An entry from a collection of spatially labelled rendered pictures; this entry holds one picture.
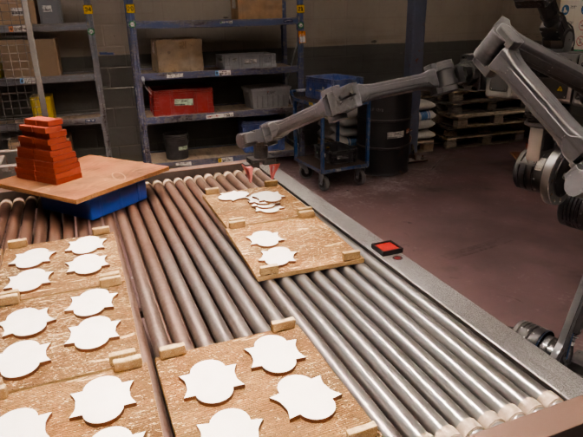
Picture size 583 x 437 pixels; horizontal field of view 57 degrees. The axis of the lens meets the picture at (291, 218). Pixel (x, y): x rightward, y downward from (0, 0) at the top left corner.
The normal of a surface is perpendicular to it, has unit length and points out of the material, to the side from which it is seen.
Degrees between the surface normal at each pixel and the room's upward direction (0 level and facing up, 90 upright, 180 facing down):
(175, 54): 91
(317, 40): 90
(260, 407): 0
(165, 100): 90
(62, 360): 0
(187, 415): 0
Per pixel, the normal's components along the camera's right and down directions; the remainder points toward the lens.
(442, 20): 0.32, 0.33
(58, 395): -0.02, -0.93
